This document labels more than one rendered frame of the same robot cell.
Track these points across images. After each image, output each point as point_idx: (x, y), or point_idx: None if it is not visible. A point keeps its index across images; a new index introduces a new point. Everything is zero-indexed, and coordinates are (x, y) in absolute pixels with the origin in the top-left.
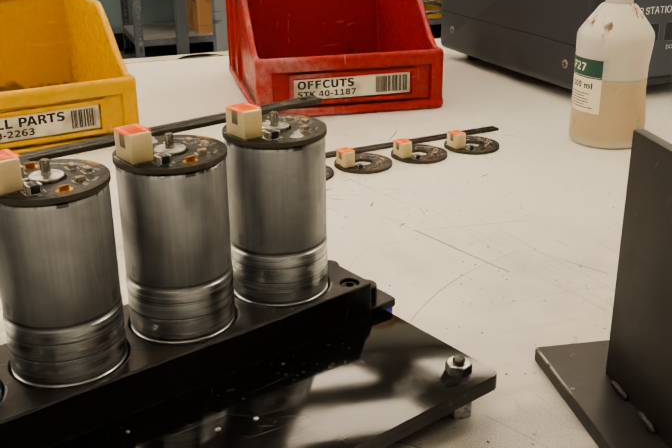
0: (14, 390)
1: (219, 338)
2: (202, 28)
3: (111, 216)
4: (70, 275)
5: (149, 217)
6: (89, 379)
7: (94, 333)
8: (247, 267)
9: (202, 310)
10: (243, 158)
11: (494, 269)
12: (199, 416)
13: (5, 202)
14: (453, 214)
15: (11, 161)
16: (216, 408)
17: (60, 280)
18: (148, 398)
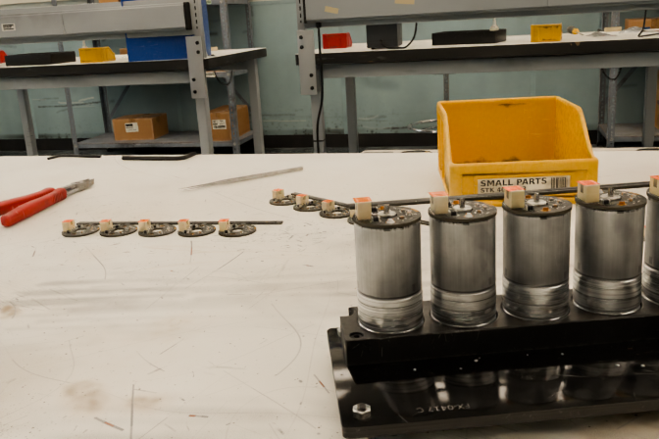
0: (503, 316)
1: (627, 316)
2: None
3: (569, 229)
4: (542, 257)
5: (591, 234)
6: (544, 319)
7: (550, 293)
8: (652, 278)
9: (618, 296)
10: (657, 208)
11: None
12: (606, 357)
13: (514, 212)
14: None
15: (520, 191)
16: (618, 355)
17: (536, 259)
18: (577, 340)
